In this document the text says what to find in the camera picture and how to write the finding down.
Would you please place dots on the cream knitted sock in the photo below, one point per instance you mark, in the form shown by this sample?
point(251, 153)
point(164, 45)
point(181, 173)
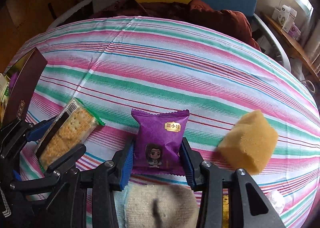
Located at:
point(156, 206)

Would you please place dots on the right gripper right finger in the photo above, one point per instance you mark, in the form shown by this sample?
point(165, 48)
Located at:
point(248, 206)

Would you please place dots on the white medicine box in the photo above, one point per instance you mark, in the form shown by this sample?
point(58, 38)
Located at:
point(286, 17)

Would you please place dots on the brown gold-lined box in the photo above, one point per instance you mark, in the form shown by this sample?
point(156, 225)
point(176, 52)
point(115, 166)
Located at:
point(18, 85)

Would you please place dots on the wooden side table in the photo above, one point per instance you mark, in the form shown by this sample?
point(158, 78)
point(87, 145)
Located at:
point(296, 50)

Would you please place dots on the white tissue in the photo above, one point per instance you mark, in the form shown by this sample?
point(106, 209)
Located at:
point(277, 200)

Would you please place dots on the striped bed sheet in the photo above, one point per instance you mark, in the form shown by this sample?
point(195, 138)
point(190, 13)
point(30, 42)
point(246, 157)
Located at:
point(118, 64)

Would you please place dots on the dark red blanket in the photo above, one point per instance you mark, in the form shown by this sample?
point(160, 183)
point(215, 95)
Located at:
point(228, 22)

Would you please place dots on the cracker packet green edge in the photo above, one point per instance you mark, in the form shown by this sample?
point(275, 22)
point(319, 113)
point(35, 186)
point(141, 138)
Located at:
point(71, 127)

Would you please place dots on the white bed frame rail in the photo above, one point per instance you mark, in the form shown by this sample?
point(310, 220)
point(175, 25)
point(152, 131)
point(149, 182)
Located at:
point(279, 52)

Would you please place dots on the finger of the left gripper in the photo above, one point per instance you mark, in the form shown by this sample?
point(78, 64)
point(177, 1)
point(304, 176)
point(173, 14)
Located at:
point(66, 162)
point(38, 130)

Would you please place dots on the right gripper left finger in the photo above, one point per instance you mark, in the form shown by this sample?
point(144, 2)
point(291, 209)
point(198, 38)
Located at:
point(69, 197)

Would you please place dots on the wooden wardrobe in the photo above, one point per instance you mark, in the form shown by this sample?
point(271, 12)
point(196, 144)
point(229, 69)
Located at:
point(23, 19)

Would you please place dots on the purple snack packet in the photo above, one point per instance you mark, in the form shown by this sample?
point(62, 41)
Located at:
point(158, 142)

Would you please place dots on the pink tissue box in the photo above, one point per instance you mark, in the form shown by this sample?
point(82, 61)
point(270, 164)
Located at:
point(294, 32)

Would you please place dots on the yellow knitted sock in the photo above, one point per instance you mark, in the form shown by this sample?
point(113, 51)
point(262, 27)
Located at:
point(225, 211)

